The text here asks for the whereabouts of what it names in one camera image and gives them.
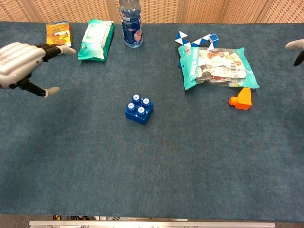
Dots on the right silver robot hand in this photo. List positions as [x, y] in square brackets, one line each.
[298, 44]

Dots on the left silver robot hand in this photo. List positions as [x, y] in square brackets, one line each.
[19, 61]

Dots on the orange toy block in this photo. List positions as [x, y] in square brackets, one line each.
[244, 98]

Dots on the teal clear snack bag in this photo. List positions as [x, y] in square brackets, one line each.
[213, 66]

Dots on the blue four-stud building block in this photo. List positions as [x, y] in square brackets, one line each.
[140, 118]

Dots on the orange yellow drink carton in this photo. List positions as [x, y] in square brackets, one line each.
[58, 33]

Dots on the woven wooden folding screen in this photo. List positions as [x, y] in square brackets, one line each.
[71, 9]

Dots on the green wet wipes pack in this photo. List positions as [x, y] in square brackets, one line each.
[95, 40]

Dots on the blue white snake puzzle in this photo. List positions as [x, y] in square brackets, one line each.
[181, 38]

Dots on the blue plastic drink bottle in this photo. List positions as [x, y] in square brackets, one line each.
[131, 28]

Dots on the teal felt table cloth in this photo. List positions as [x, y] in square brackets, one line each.
[152, 166]

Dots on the aluminium profile rail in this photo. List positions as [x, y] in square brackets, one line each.
[142, 224]

